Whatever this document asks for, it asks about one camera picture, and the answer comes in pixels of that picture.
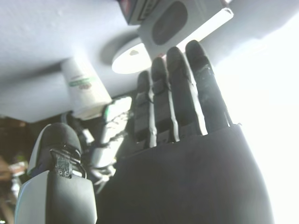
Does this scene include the white box with dark oval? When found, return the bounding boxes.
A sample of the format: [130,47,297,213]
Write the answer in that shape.
[136,0,235,58]

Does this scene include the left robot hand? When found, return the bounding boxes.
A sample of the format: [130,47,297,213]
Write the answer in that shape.
[14,39,275,224]

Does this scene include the white paper cup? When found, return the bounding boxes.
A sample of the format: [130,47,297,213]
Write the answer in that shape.
[61,58,113,120]

